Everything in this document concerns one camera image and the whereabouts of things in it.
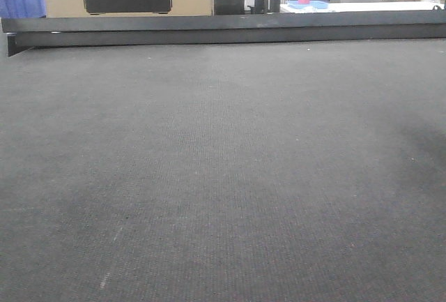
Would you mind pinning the lower cardboard box black print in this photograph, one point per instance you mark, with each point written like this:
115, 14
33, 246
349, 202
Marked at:
128, 8

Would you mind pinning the black conveyor side rail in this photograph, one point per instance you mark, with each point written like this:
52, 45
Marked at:
26, 33

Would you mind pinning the blue shallow tray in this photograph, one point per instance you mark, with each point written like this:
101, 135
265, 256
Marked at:
314, 5

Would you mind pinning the white table background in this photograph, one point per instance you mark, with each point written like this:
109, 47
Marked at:
368, 7

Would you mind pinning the dark grey conveyor belt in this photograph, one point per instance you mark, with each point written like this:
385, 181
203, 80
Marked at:
266, 172

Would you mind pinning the blue plastic crate background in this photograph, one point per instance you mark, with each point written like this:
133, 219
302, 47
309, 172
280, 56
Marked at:
16, 9

